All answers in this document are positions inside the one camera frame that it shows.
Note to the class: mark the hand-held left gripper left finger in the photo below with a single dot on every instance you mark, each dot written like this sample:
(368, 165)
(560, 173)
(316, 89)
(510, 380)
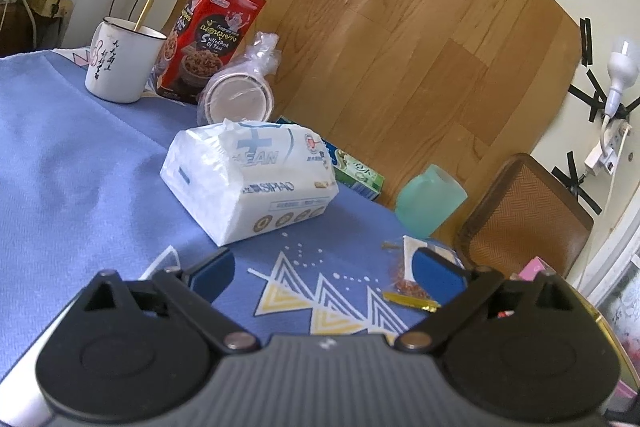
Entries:
(215, 272)

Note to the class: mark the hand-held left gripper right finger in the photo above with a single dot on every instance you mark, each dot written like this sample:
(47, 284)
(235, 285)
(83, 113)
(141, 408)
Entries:
(435, 274)

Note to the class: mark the clear snack packet gold edge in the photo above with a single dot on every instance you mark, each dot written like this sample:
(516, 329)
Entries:
(400, 277)

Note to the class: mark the teal plastic cup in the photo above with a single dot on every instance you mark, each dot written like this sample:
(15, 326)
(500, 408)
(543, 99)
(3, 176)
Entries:
(430, 202)

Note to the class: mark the white tissue pack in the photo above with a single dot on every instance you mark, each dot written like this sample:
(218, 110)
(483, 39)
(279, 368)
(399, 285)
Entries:
(240, 187)

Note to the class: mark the brown woven chair back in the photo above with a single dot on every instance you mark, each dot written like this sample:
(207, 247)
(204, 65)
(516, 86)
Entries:
(530, 217)

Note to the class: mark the green blue toothpaste box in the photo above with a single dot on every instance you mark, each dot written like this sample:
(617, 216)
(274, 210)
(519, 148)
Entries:
(357, 172)

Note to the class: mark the blue tablecloth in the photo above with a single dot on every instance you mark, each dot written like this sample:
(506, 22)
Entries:
(75, 182)

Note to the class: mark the bagged paper cup stack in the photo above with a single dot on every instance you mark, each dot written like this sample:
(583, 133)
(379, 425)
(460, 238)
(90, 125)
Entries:
(235, 99)

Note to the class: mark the white framed frosted glass door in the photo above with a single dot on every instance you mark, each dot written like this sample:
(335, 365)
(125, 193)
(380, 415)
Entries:
(625, 302)

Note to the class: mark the white power strip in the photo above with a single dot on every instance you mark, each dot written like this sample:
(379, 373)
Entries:
(607, 152)

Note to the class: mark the white enamel mug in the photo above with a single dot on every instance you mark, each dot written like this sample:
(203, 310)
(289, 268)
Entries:
(120, 67)

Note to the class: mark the red snack box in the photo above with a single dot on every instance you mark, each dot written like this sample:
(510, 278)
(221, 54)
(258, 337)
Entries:
(210, 27)

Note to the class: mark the wooden stick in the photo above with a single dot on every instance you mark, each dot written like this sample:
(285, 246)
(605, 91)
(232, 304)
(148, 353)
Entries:
(142, 14)

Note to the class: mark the cluster of black tape pieces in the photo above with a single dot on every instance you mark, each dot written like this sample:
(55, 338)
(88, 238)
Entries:
(586, 42)

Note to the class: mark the white light bulb lamp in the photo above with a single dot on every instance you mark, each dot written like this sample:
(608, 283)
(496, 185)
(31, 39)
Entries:
(622, 62)

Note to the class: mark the wood grain wall sheet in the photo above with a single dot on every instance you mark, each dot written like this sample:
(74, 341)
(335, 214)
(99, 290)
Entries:
(400, 57)

